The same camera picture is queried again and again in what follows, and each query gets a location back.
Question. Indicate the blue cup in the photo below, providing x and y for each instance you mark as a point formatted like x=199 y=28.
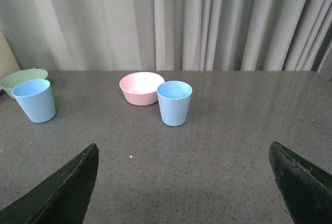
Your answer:
x=35 y=97
x=174 y=100

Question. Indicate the pink bowl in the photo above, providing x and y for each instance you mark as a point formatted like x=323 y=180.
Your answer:
x=140 y=88

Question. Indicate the grey curtain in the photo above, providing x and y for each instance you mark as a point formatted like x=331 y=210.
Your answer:
x=193 y=35

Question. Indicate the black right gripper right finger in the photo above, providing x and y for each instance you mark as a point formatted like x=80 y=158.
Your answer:
x=305 y=188

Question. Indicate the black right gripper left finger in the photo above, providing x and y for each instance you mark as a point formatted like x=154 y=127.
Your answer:
x=63 y=197

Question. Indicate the green bowl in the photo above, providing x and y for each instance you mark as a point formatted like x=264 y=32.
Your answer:
x=10 y=81

